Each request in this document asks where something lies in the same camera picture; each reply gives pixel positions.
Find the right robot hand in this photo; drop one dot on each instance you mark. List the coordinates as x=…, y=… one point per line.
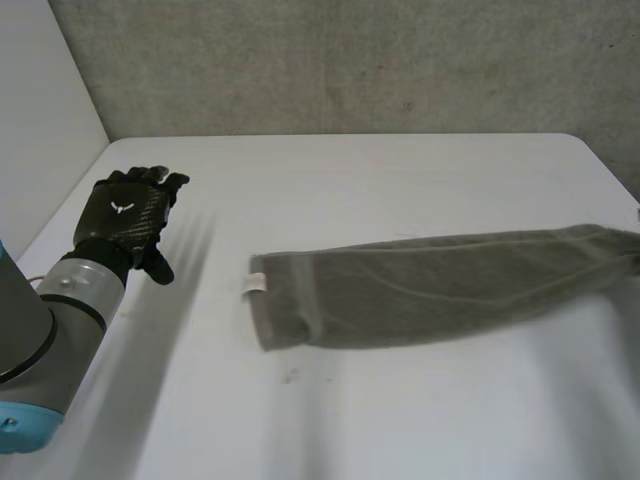
x=634, y=264

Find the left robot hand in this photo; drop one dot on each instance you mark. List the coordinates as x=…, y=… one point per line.
x=125, y=215

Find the grey towel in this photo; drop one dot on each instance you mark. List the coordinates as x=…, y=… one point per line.
x=425, y=290

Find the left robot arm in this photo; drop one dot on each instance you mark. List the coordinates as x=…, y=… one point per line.
x=35, y=340

